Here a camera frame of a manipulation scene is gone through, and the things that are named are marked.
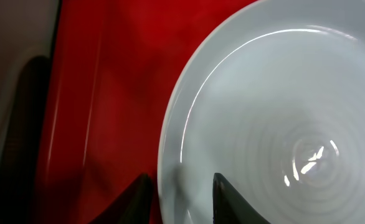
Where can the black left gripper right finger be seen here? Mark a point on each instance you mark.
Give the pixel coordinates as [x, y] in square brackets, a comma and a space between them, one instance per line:
[229, 207]

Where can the red plastic tray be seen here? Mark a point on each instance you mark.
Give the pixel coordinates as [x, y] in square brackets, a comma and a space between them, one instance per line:
[116, 64]

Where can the light blue plate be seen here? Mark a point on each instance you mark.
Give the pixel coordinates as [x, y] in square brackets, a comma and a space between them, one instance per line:
[274, 100]

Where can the grey dishwasher rack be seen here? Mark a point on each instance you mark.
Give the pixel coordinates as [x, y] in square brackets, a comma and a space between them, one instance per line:
[27, 38]

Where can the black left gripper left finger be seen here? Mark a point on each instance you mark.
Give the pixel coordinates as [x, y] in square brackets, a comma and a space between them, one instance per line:
[132, 206]

